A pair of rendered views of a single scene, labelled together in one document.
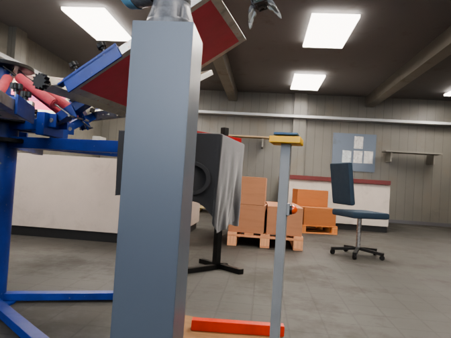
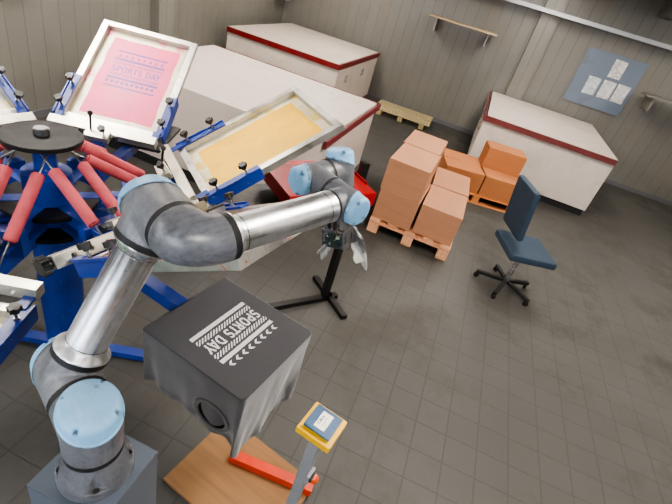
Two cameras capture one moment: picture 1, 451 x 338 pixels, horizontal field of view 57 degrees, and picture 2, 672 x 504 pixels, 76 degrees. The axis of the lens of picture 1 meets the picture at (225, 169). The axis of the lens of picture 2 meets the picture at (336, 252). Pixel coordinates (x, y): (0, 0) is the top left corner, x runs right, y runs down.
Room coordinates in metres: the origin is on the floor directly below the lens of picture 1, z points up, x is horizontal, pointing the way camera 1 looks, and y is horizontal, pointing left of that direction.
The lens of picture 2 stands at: (0.83, -0.21, 2.23)
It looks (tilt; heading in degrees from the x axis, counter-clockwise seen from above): 33 degrees down; 5
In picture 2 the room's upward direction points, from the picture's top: 17 degrees clockwise
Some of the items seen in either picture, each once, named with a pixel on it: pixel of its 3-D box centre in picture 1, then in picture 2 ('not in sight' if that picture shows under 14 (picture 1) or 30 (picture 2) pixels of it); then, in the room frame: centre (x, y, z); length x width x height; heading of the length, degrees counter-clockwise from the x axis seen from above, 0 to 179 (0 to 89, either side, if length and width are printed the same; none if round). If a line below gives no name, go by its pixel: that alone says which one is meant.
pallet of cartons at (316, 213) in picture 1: (296, 209); (480, 170); (6.92, -1.24, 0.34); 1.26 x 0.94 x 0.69; 86
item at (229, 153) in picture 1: (229, 184); (269, 396); (1.94, -0.02, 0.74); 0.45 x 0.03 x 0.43; 164
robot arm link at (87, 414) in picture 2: not in sight; (90, 419); (1.27, 0.20, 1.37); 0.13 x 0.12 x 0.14; 58
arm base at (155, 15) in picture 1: (170, 16); (94, 454); (1.26, 0.20, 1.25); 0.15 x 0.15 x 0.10
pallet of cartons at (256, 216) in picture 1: (266, 209); (428, 189); (5.47, -0.57, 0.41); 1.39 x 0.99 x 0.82; 170
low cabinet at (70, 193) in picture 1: (105, 194); (253, 123); (5.53, 1.58, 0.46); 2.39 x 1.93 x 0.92; 85
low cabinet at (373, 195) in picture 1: (325, 200); (530, 146); (8.70, -2.14, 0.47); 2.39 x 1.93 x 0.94; 175
